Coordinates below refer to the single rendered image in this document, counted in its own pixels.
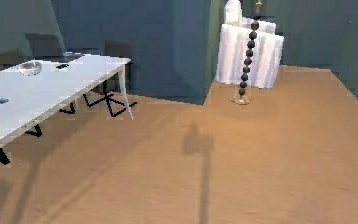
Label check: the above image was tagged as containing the black beaded floor lamp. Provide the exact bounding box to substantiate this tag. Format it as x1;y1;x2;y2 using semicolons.
230;0;267;106

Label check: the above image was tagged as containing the clear glass bowl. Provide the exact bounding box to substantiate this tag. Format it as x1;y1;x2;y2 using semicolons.
18;60;43;77

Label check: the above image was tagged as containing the white tall object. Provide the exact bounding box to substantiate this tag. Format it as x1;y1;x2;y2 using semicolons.
223;0;244;26

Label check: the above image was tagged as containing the dark grey chair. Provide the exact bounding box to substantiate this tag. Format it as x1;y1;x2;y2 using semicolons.
25;32;65;58
82;40;138;118

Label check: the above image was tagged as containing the white dining table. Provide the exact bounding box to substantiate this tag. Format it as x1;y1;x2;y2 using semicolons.
0;54;135;158

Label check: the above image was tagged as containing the white cloth-draped table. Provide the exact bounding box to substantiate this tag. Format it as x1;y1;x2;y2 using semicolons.
215;16;285;90

